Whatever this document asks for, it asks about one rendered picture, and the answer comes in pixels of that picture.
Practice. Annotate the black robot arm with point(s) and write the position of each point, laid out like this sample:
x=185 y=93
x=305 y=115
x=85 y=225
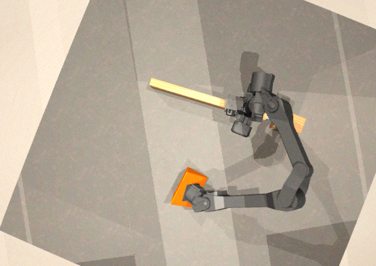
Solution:
x=280 y=113

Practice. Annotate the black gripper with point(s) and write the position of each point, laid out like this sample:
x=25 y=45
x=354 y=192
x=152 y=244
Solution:
x=242 y=125

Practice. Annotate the brown wooden post with slot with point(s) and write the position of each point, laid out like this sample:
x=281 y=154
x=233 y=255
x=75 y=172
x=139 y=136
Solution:
x=298 y=123

